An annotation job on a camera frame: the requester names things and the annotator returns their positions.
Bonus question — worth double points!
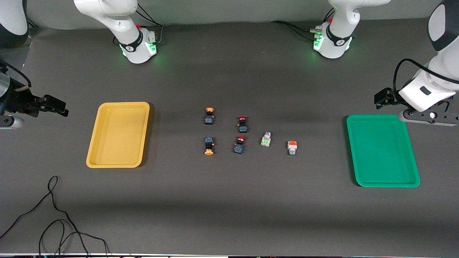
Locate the green plastic tray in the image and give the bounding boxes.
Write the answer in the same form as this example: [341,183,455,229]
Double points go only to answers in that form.
[346,114,420,188]

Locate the yellow plastic tray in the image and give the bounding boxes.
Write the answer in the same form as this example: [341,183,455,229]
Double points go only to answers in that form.
[86,102,150,168]

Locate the thin black loose cable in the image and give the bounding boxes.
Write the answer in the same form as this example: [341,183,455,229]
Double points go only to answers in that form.
[0,175,110,257]

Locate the black left arm base cables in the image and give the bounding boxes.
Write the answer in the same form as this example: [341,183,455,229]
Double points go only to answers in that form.
[271,7,336,40]

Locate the black arm base cables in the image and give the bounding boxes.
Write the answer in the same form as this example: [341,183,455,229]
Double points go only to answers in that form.
[136,3,164,46]
[271,7,336,40]

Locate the black right arm base cables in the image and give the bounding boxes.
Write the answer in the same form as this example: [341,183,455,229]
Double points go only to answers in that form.
[136,3,164,46]

